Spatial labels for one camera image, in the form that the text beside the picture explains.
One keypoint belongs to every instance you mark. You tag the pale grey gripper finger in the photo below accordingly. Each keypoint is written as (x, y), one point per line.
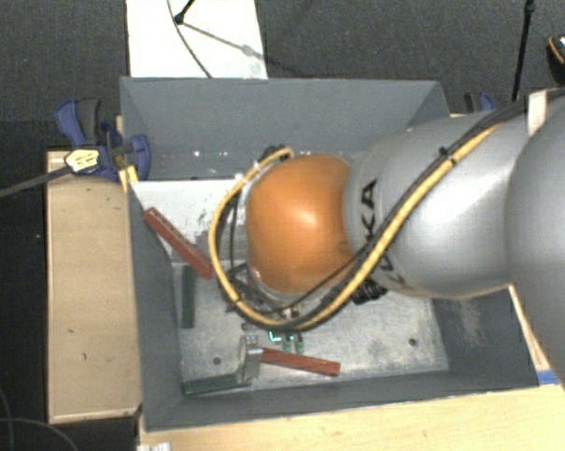
(242, 355)
(254, 361)

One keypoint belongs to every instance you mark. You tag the dark green flat block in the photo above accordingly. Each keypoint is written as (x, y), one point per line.
(210, 385)
(188, 296)

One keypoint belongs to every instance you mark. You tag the red-brown flat block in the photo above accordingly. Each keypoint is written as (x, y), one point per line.
(307, 362)
(178, 240)

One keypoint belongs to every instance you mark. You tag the grey metal bin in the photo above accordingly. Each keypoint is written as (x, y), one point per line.
(390, 341)

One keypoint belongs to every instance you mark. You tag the pale wood flat board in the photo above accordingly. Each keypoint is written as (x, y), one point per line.
(89, 294)

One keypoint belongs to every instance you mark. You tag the black cylinder on white bracket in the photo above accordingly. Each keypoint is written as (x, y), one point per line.
(368, 292)

